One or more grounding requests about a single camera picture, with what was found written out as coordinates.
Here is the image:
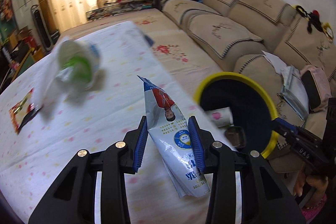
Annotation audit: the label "pile of books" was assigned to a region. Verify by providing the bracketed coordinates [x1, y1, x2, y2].
[85, 0, 155, 22]

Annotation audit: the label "pink black bag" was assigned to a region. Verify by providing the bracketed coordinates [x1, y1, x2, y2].
[300, 65, 331, 113]

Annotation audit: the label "yellow rimmed trash bin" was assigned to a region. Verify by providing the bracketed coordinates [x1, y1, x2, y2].
[194, 72, 278, 159]

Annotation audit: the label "white paper sheets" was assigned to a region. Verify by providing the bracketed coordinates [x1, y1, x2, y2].
[263, 51, 288, 75]

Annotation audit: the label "white blue milk pouch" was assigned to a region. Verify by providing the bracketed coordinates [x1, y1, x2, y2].
[139, 77, 210, 198]

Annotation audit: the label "beige sofa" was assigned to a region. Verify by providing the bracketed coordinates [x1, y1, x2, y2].
[156, 0, 336, 175]

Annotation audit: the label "white paper cup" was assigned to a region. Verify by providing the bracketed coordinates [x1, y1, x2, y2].
[206, 107, 234, 127]

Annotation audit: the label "white dotted tablecloth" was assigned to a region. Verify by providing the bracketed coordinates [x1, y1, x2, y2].
[1, 22, 225, 222]

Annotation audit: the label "black tower fan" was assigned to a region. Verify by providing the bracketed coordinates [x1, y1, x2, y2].
[30, 5, 54, 52]

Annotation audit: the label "red snack wrapper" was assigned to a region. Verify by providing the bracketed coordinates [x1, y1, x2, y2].
[9, 88, 40, 135]

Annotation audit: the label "brown plastic tray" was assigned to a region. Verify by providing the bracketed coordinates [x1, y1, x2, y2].
[224, 126, 247, 148]

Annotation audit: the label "white blue paper bowl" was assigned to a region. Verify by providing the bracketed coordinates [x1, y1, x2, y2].
[56, 40, 101, 90]

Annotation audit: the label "person right hand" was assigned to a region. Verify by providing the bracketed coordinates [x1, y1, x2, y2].
[293, 171, 329, 208]

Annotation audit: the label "floral floor mattress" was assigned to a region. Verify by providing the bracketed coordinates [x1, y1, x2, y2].
[59, 8, 224, 77]

